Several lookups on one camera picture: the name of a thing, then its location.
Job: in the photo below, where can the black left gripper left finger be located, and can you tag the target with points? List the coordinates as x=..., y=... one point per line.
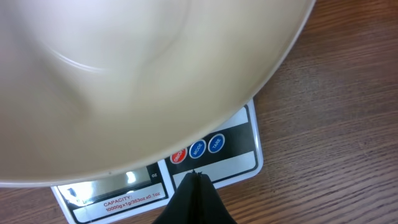
x=179, y=210

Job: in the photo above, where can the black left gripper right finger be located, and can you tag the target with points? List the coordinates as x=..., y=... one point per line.
x=209, y=207

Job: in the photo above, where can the white digital kitchen scale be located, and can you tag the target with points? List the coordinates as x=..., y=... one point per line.
x=229, y=154

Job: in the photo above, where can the white bowl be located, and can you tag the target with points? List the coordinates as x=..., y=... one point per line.
x=91, y=89

